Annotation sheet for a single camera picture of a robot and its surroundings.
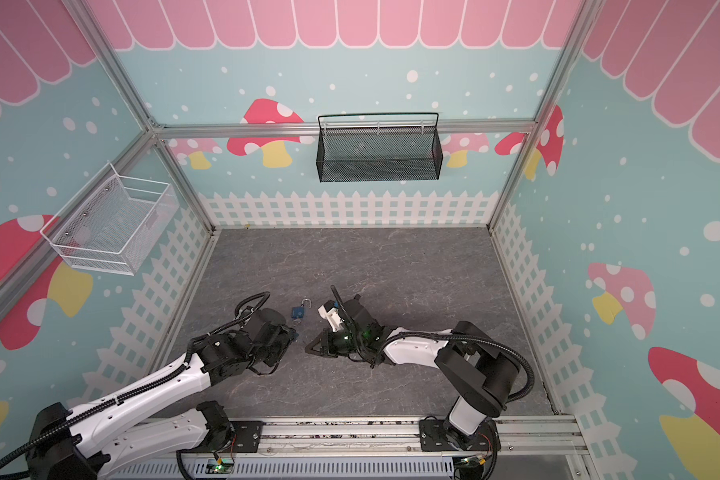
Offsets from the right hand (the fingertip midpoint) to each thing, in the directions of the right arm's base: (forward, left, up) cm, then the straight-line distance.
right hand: (304, 350), depth 77 cm
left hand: (+4, +2, 0) cm, 5 cm away
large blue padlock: (+17, +6, -11) cm, 21 cm away
